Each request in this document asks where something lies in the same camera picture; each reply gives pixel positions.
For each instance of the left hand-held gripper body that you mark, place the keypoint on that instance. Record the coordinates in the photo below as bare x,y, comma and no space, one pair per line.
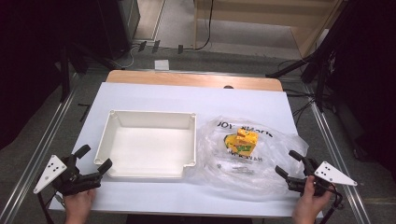
71,180

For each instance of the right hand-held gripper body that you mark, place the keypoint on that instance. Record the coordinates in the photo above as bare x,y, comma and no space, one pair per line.
331,174

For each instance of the clear plastic bag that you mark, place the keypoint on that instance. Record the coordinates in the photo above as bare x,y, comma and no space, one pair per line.
267,149

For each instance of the yellow carton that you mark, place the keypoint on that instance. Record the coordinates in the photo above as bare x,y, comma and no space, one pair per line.
243,143

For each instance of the white plastic box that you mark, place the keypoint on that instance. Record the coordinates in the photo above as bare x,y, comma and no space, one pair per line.
149,149

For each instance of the person's left hand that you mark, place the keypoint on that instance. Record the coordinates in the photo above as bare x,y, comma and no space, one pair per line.
77,207

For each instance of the person's right hand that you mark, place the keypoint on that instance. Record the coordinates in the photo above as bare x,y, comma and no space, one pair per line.
308,205

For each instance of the black tripod stand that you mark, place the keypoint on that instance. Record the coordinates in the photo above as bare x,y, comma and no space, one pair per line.
319,77

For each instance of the white table mat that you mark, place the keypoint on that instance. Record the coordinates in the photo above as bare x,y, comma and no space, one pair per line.
155,96

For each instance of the small white floor box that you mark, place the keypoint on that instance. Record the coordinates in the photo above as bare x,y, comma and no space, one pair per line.
162,64

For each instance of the wooden table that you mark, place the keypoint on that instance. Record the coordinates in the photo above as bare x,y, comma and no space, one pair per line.
186,79

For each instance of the light wooden shelf unit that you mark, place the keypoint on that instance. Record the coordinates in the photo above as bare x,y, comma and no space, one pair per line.
305,34

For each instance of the black cabinet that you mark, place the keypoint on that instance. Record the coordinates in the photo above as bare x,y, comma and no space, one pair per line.
115,28

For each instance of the metal floor rail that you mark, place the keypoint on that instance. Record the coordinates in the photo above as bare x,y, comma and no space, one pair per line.
336,149
37,155

